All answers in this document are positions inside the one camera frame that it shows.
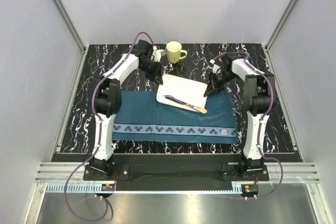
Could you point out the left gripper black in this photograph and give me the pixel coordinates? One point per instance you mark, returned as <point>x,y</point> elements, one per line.
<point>157,74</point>

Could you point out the blue cloth placemat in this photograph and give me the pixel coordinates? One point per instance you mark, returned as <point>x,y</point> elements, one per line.
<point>142,118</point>

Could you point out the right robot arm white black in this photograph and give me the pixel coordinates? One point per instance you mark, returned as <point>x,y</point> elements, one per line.
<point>258,100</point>

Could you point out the left connector box black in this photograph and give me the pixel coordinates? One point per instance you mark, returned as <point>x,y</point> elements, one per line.
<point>108,187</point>

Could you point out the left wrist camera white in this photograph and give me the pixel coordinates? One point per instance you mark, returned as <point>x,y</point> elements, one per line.
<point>157,54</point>

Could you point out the aluminium front frame rail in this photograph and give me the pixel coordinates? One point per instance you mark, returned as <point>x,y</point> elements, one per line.
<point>58,172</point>

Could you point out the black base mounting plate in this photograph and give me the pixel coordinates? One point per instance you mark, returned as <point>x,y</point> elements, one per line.
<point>227,167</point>

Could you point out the white slotted cable duct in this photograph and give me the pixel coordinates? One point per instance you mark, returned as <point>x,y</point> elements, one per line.
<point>234,189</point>

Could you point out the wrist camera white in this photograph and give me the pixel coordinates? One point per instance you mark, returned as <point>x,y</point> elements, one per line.
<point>216,69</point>
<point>157,54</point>

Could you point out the white rectangular plate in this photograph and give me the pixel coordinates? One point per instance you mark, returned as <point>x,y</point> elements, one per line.
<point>186,90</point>

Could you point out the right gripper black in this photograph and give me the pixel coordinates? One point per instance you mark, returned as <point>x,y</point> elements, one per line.
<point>212,85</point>

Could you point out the right connector box orange black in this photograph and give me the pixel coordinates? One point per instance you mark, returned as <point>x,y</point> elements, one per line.
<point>250,191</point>

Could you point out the blue fork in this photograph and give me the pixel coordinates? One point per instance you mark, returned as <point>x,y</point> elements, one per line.
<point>183,105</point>

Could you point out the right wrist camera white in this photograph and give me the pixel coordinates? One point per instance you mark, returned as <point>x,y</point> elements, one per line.
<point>216,69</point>

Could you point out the right aluminium frame post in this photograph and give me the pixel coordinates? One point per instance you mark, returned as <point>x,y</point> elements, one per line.
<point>286,14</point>

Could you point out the left aluminium frame post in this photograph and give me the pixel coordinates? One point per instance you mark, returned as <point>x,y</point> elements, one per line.
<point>69,24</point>

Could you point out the yellow-green ceramic mug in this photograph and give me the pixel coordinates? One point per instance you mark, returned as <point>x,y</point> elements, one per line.
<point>174,52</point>

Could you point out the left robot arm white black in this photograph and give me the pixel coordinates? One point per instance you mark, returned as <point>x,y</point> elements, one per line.
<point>107,100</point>

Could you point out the aluminium frame post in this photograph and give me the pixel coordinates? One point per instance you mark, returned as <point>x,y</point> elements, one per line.
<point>286,14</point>
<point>69,24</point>

